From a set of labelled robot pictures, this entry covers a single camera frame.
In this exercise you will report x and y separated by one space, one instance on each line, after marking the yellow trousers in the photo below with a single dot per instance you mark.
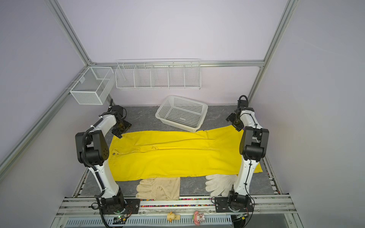
170 154

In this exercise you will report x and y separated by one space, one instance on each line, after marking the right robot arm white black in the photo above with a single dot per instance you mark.
253 147

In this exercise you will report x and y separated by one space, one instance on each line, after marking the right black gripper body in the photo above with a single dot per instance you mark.
235 122

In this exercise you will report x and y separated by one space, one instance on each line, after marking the colourful bead strip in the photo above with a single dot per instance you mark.
182 202

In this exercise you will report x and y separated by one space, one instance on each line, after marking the white knit cotton glove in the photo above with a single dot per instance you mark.
219 184

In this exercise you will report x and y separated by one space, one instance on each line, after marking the yellow duck toy figure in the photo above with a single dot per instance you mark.
172 217

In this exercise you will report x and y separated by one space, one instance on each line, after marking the white wire wall shelf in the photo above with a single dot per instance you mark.
158 74

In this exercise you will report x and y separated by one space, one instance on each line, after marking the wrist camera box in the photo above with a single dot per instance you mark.
242 102
117 108

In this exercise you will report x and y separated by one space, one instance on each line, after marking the white mesh wall box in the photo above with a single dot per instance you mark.
94 85

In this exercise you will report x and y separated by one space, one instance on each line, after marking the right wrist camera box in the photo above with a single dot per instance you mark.
242 102

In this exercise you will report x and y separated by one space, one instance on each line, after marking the beige leather work glove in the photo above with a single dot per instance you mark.
165 189

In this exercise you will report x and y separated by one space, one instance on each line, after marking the white plastic perforated basket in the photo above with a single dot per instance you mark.
182 113

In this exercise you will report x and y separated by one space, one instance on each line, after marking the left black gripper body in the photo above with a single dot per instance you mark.
121 127

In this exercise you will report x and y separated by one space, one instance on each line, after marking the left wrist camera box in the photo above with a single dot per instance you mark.
117 108

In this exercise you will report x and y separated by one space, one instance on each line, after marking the pink doll toy figure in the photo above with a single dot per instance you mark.
198 218

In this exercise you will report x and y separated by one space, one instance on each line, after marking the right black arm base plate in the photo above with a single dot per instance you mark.
240 204

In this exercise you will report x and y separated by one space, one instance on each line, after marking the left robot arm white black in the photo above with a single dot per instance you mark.
93 153

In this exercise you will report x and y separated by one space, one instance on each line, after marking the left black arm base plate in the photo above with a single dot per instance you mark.
114 206

